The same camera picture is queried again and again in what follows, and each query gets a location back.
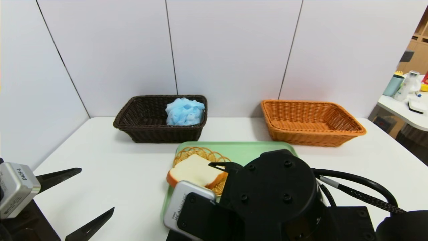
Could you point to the white side table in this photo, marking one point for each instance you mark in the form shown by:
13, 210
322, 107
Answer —
401, 110

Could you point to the light blue bath loofah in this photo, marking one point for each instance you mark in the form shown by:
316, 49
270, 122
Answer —
184, 112

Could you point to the black and white flat box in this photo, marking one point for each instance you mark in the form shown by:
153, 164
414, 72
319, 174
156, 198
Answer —
418, 106

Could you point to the dark brown wicker basket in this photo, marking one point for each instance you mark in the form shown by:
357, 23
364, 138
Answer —
143, 134

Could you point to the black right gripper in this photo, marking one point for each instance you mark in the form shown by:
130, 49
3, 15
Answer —
230, 187

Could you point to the wooden shelf unit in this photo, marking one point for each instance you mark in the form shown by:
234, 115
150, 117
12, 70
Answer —
418, 50

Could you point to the teal cup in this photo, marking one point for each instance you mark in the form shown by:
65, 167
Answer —
392, 86

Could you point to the orange wicker basket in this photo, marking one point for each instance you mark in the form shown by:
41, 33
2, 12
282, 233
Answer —
301, 137

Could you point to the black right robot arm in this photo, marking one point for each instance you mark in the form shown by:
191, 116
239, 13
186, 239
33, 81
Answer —
277, 194

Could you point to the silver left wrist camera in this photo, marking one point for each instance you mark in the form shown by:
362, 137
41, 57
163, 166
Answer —
15, 189

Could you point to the small round yellow wicker basket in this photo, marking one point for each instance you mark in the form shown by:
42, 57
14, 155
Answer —
200, 152

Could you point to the light green plastic tray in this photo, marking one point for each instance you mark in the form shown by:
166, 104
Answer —
247, 150

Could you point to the toy bread slice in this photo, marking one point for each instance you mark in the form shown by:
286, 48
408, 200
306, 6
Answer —
192, 170

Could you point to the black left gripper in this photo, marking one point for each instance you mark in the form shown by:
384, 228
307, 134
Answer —
39, 210

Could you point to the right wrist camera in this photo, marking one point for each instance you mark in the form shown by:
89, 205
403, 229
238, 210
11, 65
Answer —
180, 207

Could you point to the red package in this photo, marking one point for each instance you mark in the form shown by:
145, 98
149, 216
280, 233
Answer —
425, 77

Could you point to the clear plastic bottle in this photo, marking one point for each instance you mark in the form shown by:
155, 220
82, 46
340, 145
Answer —
404, 87

